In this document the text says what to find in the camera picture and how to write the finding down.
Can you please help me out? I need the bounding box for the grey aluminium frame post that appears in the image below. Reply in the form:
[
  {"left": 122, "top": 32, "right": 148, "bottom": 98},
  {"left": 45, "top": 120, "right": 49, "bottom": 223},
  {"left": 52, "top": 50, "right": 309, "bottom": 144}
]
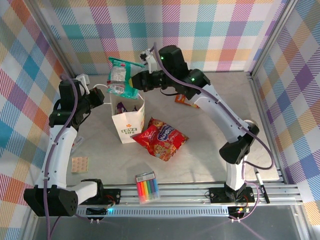
[
  {"left": 249, "top": 0, "right": 299, "bottom": 79},
  {"left": 26, "top": 0, "right": 77, "bottom": 81}
]

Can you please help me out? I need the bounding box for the aluminium mounting rail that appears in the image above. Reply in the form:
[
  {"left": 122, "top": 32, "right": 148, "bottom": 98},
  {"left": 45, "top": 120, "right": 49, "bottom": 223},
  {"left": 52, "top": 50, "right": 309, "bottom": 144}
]
[{"left": 27, "top": 183, "right": 305, "bottom": 208}]

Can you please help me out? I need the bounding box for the slotted grey cable duct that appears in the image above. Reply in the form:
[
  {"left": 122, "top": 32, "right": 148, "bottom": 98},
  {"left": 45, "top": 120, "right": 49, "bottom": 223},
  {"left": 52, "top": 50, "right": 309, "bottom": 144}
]
[{"left": 39, "top": 209, "right": 230, "bottom": 218}]

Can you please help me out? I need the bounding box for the clear tape roll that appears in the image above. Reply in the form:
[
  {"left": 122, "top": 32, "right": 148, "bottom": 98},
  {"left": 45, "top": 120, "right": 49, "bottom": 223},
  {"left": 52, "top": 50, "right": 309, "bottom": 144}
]
[{"left": 243, "top": 119, "right": 260, "bottom": 130}]

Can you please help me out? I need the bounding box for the teal snack packet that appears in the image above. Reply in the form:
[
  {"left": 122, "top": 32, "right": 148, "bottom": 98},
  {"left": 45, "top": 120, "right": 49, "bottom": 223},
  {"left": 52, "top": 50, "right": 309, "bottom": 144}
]
[{"left": 106, "top": 56, "right": 146, "bottom": 100}]

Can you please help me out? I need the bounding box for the black marker pen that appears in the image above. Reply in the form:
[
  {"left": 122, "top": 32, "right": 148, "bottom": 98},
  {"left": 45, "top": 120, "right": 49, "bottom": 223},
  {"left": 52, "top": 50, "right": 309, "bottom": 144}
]
[{"left": 254, "top": 169, "right": 271, "bottom": 204}]

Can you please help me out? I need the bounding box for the small white paper label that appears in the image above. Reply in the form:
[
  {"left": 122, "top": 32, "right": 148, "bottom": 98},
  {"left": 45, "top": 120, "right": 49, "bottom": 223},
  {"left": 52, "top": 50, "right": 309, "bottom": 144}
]
[{"left": 72, "top": 136, "right": 84, "bottom": 153}]

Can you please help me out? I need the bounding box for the orange snack packet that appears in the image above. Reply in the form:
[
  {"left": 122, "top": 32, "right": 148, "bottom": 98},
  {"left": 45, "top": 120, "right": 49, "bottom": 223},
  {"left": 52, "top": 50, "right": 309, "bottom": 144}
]
[{"left": 174, "top": 93, "right": 201, "bottom": 110}]

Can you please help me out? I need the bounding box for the white floral paper bag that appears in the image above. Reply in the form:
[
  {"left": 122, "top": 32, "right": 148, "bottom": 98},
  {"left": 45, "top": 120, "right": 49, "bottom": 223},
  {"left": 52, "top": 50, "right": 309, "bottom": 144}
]
[{"left": 93, "top": 83, "right": 146, "bottom": 145}]

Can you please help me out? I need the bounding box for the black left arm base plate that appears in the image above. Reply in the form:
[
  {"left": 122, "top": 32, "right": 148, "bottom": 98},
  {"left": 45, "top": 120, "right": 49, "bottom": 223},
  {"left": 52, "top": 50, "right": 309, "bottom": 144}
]
[{"left": 75, "top": 187, "right": 122, "bottom": 206}]

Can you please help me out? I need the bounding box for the pack of coloured markers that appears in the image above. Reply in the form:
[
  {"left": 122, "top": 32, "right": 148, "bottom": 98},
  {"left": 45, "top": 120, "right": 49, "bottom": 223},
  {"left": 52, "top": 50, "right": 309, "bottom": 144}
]
[{"left": 135, "top": 170, "right": 161, "bottom": 205}]

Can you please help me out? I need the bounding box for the large red snack packet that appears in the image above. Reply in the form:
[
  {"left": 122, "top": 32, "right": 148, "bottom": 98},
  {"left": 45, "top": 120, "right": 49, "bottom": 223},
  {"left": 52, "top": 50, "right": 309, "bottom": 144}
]
[{"left": 131, "top": 117, "right": 190, "bottom": 163}]

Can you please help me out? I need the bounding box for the aluminium table side rail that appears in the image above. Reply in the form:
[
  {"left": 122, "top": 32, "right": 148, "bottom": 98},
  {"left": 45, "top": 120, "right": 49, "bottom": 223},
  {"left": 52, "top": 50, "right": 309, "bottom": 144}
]
[{"left": 248, "top": 72, "right": 303, "bottom": 191}]

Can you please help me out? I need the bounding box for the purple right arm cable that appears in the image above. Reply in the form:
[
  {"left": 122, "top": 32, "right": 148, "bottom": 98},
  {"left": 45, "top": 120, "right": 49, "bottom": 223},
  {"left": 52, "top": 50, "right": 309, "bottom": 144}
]
[{"left": 152, "top": 41, "right": 276, "bottom": 223}]

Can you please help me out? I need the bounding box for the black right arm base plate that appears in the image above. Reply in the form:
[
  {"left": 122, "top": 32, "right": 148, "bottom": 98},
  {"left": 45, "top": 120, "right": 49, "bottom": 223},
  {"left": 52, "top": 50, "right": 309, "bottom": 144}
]
[{"left": 208, "top": 186, "right": 256, "bottom": 204}]

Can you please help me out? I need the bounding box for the beige square note pad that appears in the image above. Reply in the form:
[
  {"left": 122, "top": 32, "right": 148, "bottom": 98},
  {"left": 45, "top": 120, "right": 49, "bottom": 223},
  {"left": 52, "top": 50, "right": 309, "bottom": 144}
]
[{"left": 71, "top": 156, "right": 90, "bottom": 174}]

